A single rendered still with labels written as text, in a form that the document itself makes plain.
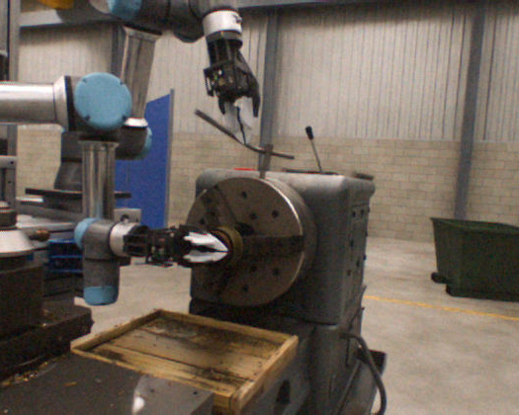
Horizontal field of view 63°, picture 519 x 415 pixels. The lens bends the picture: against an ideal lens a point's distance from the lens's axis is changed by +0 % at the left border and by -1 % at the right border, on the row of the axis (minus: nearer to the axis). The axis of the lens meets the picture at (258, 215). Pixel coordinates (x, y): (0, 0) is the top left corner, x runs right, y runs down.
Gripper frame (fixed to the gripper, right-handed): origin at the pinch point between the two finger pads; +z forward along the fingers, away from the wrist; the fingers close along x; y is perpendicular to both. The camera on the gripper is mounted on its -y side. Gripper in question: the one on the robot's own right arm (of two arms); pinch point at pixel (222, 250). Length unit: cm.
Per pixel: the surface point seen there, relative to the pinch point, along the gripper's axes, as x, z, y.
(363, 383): -54, 20, -72
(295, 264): -3.8, 10.5, -15.2
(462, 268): -73, 67, -458
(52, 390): -11.1, 0.3, 41.3
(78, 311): -6.2, -7.9, 29.8
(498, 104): 216, 137, -1026
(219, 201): 9.2, -7.8, -11.9
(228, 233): 3.1, -0.8, -3.7
